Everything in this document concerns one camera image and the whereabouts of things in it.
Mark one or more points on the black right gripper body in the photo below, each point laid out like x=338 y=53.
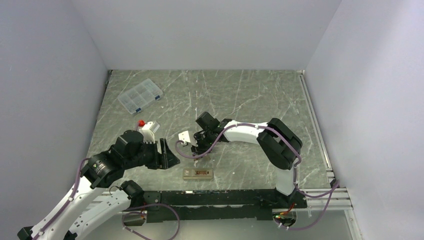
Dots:
x=204 y=142

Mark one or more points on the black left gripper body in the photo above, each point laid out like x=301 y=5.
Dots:
x=152 y=158

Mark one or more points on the white remote control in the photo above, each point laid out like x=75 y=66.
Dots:
x=204 y=174

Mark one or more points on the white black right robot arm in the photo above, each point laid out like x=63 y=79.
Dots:
x=279 y=143

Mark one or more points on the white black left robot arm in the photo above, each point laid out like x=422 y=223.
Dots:
x=95 y=175

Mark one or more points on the clear plastic organizer box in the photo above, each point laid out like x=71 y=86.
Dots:
x=141 y=96

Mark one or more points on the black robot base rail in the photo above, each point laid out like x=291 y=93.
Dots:
x=259 y=204

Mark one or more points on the aluminium frame rail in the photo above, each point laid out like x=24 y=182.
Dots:
x=344 y=204

